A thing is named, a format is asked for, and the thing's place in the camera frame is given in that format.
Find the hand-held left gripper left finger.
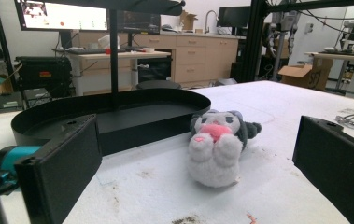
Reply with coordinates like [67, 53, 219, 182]
[13, 113, 104, 224]

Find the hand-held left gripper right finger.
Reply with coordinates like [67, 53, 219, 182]
[291, 115, 354, 224]

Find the silver carabiner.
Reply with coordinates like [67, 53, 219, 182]
[334, 113, 354, 131]

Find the black stand with tray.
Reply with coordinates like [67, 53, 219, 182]
[10, 0, 212, 157]

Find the grey and white plush toy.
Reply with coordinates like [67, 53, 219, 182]
[187, 109, 262, 189]

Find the black computer box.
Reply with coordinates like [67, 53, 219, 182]
[0, 91, 24, 115]
[23, 88, 52, 108]

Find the open cardboard box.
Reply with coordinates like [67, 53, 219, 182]
[277, 57, 333, 91]

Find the black equipment case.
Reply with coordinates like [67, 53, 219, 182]
[15, 55, 73, 94]

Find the white table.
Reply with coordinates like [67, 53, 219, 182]
[304, 50, 354, 94]

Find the wooden standing desk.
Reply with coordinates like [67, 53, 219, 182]
[66, 50, 172, 96]

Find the black keyboard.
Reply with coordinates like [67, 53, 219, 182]
[51, 48, 126, 56]

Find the black round stool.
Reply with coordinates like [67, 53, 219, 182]
[135, 79, 182, 91]

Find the white rounded cover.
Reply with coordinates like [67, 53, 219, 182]
[98, 34, 111, 50]

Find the grey machine on stand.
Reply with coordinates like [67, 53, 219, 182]
[267, 11, 301, 82]

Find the monitor with white screen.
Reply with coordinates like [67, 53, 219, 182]
[14, 0, 108, 32]

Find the monitor with dark screen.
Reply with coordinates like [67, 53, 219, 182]
[117, 10, 162, 35]

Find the wooden cabinet with drawers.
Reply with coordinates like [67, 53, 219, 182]
[71, 31, 239, 90]

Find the switched-off black monitor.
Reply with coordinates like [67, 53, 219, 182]
[217, 6, 252, 28]

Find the small cardboard box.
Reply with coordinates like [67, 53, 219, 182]
[179, 10, 198, 32]

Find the metal faucet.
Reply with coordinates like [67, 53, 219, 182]
[204, 9, 218, 35]

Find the black metal frame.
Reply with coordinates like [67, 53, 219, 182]
[239, 0, 354, 83]

